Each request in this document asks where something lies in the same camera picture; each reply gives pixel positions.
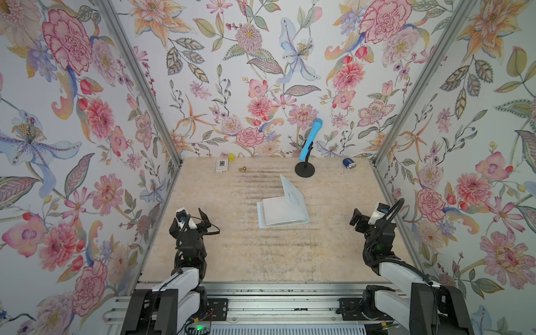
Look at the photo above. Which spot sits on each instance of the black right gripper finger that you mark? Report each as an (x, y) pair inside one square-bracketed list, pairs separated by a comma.
[(360, 222), (383, 208)]

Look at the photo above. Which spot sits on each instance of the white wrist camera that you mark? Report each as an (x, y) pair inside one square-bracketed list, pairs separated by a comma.
[(374, 217), (184, 220)]

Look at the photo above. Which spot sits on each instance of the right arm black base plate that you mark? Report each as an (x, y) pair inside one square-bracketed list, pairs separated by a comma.
[(356, 309)]

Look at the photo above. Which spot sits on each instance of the aluminium corner post left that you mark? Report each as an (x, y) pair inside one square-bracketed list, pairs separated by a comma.
[(114, 25)]

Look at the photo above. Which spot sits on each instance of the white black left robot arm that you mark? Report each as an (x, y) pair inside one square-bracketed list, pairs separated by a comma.
[(179, 301)]

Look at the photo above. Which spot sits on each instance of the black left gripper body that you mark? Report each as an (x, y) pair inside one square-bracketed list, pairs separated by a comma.
[(199, 231)]

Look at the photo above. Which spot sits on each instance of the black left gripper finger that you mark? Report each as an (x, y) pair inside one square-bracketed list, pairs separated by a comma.
[(175, 229), (204, 220)]

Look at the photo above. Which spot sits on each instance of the aluminium corner post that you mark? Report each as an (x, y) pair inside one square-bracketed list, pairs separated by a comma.
[(460, 15), (114, 25)]

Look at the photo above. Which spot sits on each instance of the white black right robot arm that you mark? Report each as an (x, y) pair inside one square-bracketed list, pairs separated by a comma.
[(416, 302)]

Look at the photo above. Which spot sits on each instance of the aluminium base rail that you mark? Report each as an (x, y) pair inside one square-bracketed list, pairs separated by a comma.
[(276, 309)]

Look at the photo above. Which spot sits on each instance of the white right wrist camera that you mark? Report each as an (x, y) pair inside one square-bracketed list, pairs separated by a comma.
[(374, 217)]

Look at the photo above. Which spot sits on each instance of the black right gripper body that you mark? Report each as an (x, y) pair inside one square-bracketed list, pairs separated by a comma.
[(370, 244)]

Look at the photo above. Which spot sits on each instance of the aluminium corner post right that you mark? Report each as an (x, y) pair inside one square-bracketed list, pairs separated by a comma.
[(460, 15)]

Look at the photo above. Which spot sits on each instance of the small blue cylinder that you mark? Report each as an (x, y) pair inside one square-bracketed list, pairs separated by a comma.
[(349, 163)]

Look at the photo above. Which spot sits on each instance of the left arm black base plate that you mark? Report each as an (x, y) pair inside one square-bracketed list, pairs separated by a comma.
[(216, 309)]

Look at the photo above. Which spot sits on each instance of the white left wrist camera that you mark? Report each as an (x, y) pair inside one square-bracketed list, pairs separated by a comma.
[(184, 220)]

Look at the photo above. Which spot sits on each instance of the white playing card box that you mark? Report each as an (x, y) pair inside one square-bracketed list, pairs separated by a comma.
[(222, 165)]

